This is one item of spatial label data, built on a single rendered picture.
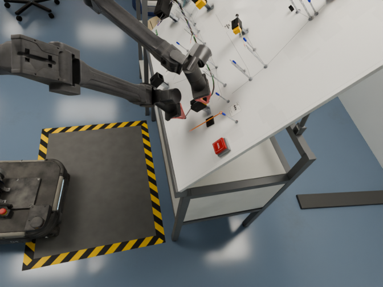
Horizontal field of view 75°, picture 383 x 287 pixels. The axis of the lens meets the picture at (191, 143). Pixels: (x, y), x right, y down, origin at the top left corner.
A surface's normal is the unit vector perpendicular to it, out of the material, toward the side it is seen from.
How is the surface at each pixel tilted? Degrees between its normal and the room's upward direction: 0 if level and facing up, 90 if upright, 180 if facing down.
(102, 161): 0
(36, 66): 59
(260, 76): 51
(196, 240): 0
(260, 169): 0
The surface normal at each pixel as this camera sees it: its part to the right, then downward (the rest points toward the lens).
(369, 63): -0.67, -0.28
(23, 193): 0.13, -0.58
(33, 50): 0.87, 0.00
